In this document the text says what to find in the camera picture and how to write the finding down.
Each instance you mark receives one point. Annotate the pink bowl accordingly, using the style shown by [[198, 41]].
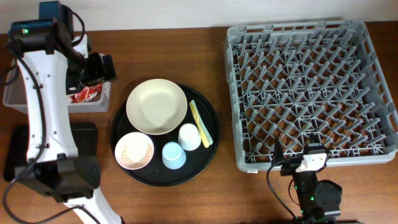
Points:
[[130, 139]]

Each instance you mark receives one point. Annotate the round black serving tray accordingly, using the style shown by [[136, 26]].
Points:
[[156, 173]]

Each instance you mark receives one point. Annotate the red snack wrapper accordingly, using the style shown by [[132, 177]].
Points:
[[87, 94]]

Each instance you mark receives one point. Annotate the clear plastic bin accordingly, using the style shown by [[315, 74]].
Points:
[[93, 104]]

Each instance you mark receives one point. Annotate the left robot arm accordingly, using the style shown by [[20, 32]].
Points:
[[54, 168]]

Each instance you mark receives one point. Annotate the black rectangular tray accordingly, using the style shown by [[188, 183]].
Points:
[[85, 136]]

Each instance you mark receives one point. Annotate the light blue cup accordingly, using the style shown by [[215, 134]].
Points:
[[173, 156]]

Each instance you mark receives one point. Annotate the yellow plastic utensil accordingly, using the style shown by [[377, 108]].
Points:
[[197, 120]]

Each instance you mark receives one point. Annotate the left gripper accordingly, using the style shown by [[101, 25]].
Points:
[[101, 74]]

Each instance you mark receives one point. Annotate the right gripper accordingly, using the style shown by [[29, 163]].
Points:
[[292, 165]]

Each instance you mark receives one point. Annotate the white cup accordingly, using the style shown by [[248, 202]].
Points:
[[189, 137]]

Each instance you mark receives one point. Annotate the pile of rice grains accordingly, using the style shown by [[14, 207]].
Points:
[[136, 156]]

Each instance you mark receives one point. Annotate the grey dishwasher rack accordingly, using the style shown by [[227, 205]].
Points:
[[291, 82]]

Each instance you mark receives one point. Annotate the pale green plastic utensil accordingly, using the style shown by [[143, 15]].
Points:
[[206, 133]]

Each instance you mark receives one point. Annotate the beige plate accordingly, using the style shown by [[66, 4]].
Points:
[[156, 106]]

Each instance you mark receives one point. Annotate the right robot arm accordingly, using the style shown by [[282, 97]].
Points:
[[319, 200]]

